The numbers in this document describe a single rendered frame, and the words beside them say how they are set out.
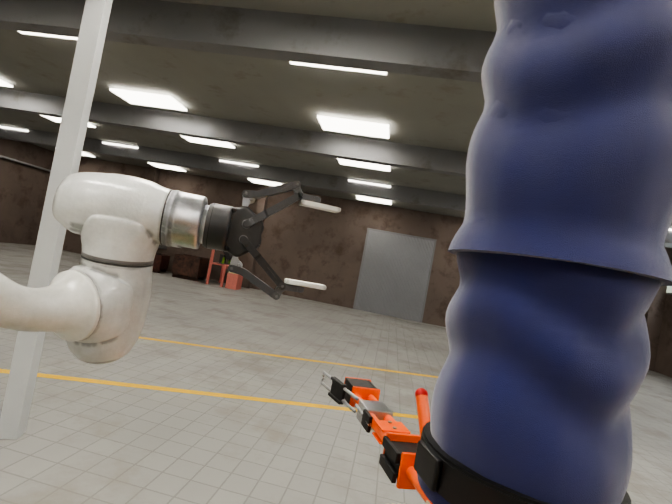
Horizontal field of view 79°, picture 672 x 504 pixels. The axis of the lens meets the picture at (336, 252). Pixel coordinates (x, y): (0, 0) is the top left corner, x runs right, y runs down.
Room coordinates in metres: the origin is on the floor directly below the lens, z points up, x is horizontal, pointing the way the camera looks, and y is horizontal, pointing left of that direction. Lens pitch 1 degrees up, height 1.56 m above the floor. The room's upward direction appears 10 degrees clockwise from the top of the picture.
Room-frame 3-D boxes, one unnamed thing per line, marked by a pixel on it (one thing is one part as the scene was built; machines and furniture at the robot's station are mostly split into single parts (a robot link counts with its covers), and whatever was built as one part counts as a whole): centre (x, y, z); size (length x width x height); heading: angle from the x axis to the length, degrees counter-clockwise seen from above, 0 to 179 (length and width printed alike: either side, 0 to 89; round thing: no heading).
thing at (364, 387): (1.08, -0.13, 1.23); 0.08 x 0.07 x 0.05; 13
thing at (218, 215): (0.67, 0.17, 1.58); 0.09 x 0.07 x 0.08; 103
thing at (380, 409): (0.95, -0.16, 1.23); 0.07 x 0.07 x 0.04; 13
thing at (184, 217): (0.65, 0.24, 1.58); 0.09 x 0.06 x 0.09; 13
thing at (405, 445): (0.74, -0.20, 1.24); 0.10 x 0.08 x 0.06; 103
